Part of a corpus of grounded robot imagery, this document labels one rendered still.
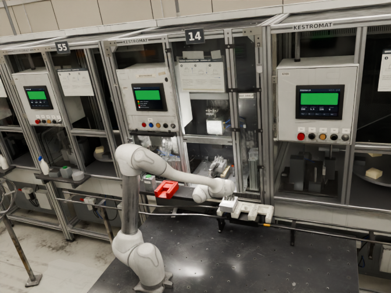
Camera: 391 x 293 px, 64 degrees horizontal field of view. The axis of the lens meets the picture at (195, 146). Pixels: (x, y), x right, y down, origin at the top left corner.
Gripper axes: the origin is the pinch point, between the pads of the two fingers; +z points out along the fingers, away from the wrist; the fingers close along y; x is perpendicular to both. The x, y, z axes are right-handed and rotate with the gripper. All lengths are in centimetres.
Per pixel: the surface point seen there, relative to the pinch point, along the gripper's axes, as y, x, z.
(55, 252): -102, 178, -32
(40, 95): 64, 141, -16
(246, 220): -18.1, -30.7, -33.6
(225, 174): -4.9, -6.4, -0.2
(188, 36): 99, 4, -13
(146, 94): 64, 39, -16
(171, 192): -6.4, 26.5, -28.8
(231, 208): -9.7, -20.4, -33.7
